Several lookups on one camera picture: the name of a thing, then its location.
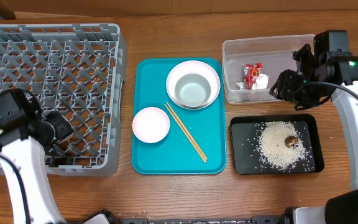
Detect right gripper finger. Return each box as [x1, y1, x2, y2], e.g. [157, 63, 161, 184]
[269, 69, 306, 105]
[292, 44, 314, 78]

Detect white napkin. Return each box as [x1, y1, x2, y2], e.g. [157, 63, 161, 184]
[236, 73, 269, 90]

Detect red snack wrapper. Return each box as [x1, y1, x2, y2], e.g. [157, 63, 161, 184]
[244, 63, 263, 90]

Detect brown food piece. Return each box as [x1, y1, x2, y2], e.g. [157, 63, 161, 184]
[285, 136, 299, 147]

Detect white rice pile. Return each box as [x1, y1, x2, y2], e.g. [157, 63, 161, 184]
[242, 121, 316, 174]

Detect pink shallow bowl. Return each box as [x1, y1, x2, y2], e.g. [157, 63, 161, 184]
[132, 107, 170, 144]

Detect white round plate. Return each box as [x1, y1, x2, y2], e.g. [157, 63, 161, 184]
[166, 60, 221, 110]

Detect grey bowl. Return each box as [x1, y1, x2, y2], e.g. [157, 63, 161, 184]
[174, 73, 211, 109]

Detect wooden chopstick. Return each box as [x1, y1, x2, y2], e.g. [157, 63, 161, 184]
[166, 101, 208, 161]
[164, 103, 206, 164]

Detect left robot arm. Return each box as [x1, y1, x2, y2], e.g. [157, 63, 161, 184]
[0, 88, 74, 223]

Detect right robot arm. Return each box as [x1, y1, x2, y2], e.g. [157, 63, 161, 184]
[270, 30, 358, 223]

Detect clear plastic bin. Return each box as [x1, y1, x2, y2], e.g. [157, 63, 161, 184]
[222, 34, 314, 104]

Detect black rectangular tray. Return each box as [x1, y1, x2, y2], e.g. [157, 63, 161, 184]
[230, 114, 324, 175]

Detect grey plastic dish rack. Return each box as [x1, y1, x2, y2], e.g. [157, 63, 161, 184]
[0, 24, 127, 176]

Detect teal plastic tray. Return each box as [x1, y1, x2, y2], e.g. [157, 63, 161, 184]
[132, 58, 227, 175]

